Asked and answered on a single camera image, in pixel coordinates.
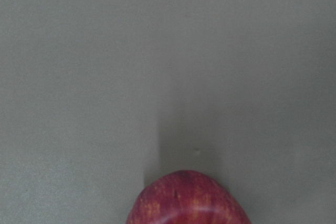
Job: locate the lone red yellow apple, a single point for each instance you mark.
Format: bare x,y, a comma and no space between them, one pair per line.
186,196

